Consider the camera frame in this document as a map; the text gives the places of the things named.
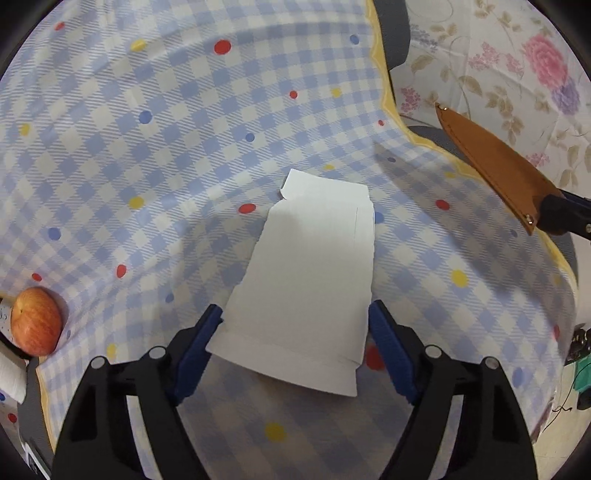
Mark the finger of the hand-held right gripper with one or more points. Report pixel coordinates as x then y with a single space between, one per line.
563 214

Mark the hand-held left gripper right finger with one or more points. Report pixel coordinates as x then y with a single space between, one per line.
392 355

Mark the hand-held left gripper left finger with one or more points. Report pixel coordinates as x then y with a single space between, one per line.
198 355

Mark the brown leather sheath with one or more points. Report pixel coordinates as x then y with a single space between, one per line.
498 166

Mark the white torn cardboard piece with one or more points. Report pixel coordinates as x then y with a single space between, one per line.
304 277

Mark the teal box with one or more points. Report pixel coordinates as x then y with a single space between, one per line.
582 376

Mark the red apple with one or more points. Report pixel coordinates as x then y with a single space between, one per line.
36 321

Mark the blue checked tablecloth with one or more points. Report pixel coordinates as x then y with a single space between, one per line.
184 138

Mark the floral wall cloth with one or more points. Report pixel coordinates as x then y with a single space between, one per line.
508 92

